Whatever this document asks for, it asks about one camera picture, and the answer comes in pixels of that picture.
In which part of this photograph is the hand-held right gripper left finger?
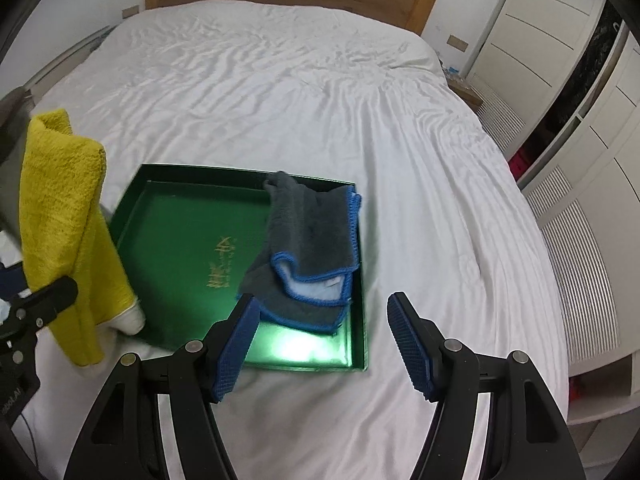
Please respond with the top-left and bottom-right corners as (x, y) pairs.
(64, 294), (262, 480)

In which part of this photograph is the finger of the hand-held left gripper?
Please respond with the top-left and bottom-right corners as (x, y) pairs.
(0, 260), (27, 301)
(9, 276), (79, 361)

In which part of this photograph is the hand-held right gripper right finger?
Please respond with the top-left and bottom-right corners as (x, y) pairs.
(387, 291), (587, 480)

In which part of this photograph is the yellow towel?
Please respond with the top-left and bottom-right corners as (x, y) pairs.
(19, 108), (147, 377)

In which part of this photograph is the green tray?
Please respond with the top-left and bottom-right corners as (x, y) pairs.
(102, 162), (369, 373)

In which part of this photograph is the grey towel with blue edge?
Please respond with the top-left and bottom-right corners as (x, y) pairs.
(237, 170), (363, 335)

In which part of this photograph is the red object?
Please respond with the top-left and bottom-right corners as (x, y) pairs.
(507, 145), (534, 179)

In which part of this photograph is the white louvered wardrobe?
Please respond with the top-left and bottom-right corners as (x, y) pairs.
(520, 25), (640, 411)

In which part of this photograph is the bed with white sheet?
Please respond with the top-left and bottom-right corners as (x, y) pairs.
(20, 5), (571, 480)

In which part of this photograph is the wooden nightstand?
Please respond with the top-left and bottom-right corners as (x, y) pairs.
(446, 67), (484, 112)

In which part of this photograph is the white wardrobe door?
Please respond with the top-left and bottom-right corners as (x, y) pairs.
(467, 0), (617, 157)

